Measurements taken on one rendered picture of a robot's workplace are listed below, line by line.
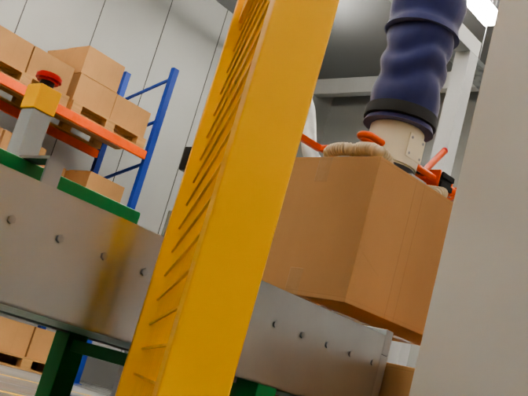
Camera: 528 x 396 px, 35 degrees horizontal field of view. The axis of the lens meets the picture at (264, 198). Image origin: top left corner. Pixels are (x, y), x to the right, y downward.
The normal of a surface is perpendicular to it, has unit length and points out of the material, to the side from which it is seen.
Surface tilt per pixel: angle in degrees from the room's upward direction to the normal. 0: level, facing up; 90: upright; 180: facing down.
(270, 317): 90
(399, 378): 90
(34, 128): 90
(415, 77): 76
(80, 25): 90
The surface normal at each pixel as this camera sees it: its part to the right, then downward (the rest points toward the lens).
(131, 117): 0.73, 0.04
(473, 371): -0.62, -0.35
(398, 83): -0.36, -0.53
